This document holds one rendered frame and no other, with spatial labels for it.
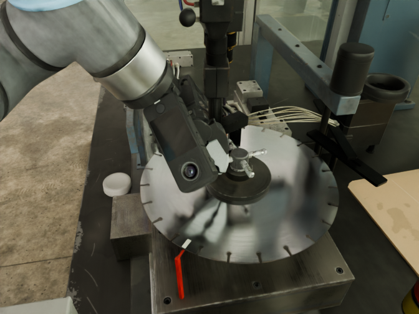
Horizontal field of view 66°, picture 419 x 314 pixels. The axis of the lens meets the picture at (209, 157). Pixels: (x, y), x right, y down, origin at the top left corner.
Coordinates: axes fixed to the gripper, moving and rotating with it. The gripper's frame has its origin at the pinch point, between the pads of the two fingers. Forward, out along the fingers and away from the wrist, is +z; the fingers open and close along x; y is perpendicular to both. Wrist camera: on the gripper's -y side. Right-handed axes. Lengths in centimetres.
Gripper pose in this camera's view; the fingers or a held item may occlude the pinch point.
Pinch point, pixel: (220, 171)
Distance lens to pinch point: 51.2
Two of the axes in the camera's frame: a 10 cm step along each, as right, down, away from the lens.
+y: -1.8, -7.6, 6.2
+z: 4.6, 4.9, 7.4
